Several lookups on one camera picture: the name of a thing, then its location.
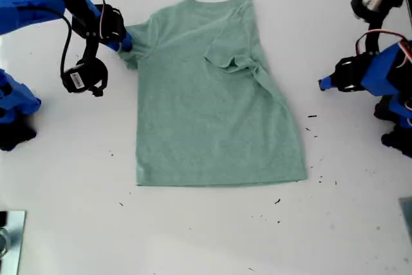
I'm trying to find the green t shirt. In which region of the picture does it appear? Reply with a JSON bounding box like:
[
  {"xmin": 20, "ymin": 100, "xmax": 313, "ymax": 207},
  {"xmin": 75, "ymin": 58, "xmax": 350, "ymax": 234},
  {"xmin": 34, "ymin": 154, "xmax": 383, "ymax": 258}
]
[{"xmin": 117, "ymin": 0, "xmax": 309, "ymax": 188}]

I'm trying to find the black camera stalk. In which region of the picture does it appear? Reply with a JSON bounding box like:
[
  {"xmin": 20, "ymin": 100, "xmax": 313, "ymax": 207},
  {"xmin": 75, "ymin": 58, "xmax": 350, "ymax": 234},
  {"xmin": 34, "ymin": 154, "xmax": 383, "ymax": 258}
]
[
  {"xmin": 75, "ymin": 32, "xmax": 100, "ymax": 66},
  {"xmin": 363, "ymin": 14, "xmax": 392, "ymax": 59}
]

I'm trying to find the red white servo wire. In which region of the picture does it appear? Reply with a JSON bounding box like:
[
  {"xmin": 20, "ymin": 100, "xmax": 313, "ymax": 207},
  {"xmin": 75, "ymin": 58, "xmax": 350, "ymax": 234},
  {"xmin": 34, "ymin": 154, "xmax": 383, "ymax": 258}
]
[
  {"xmin": 79, "ymin": 0, "xmax": 108, "ymax": 40},
  {"xmin": 355, "ymin": 29, "xmax": 408, "ymax": 54}
]

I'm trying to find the black camera cable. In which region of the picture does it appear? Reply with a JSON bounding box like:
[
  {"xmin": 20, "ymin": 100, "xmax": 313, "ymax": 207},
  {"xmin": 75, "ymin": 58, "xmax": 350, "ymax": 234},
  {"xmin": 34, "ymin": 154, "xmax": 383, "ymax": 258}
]
[{"xmin": 9, "ymin": 6, "xmax": 73, "ymax": 79}]

